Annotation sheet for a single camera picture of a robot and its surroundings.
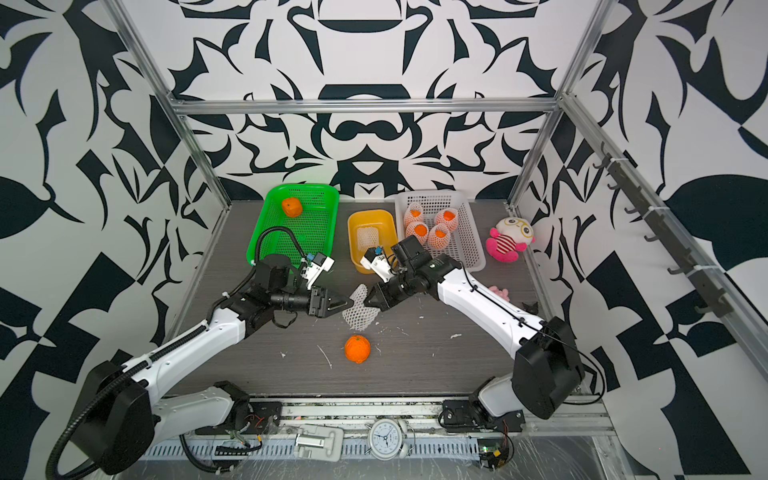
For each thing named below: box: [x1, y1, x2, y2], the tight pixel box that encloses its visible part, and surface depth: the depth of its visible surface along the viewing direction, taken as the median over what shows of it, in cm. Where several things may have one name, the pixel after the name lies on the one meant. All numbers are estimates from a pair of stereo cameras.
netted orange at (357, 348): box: [345, 334, 371, 364], surface depth 82 cm
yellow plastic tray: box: [348, 209, 398, 275], surface depth 110 cm
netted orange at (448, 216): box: [435, 207, 459, 233], surface depth 107 cm
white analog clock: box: [367, 418, 408, 461], surface depth 70 cm
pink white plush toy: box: [486, 216, 536, 263], surface depth 104 cm
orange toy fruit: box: [282, 197, 302, 218], surface depth 116 cm
